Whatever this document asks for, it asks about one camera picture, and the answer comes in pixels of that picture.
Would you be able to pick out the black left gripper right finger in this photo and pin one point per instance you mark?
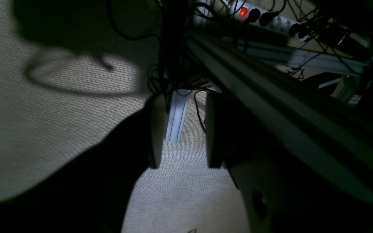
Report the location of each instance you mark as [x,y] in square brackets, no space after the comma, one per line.
[280,194]

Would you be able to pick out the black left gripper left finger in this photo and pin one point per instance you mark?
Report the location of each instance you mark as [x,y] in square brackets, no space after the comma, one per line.
[91,193]

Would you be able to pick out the white power strip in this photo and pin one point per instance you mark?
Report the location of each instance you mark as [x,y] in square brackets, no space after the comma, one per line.
[250,14]

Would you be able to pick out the aluminium table frame rail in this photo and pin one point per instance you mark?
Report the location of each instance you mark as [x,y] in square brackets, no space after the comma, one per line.
[331,138]

